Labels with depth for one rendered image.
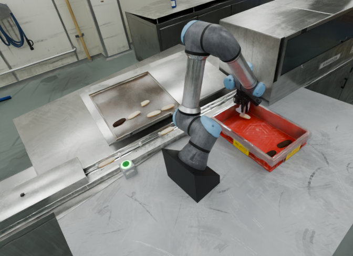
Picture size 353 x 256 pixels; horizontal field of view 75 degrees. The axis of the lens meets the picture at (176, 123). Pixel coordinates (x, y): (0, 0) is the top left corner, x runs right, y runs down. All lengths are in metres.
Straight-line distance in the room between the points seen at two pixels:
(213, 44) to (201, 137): 0.41
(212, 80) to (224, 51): 0.90
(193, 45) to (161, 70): 0.95
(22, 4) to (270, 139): 4.25
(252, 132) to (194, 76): 0.61
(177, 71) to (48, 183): 1.21
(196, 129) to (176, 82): 0.79
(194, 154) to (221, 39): 0.51
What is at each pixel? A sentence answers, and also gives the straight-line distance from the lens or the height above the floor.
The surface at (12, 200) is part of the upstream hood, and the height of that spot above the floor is 0.92.
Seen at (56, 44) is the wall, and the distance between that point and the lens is 4.93.
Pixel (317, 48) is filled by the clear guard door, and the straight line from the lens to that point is 1.92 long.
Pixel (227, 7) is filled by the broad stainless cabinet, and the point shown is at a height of 0.87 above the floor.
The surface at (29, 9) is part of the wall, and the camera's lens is 4.78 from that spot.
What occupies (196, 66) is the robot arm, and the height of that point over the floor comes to 1.37.
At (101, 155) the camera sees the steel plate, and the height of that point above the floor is 0.82.
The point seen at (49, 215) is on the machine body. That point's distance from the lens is 1.46.
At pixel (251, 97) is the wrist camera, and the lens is 1.46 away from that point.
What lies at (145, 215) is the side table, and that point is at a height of 0.82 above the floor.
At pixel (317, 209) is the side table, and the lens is 1.27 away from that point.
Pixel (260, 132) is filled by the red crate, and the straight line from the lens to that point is 1.52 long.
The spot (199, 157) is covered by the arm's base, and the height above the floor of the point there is 1.03.
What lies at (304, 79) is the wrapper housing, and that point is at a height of 0.88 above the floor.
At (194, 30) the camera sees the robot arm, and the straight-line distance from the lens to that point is 1.02.
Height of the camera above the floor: 1.86
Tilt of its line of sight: 41 degrees down
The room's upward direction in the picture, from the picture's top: 9 degrees counter-clockwise
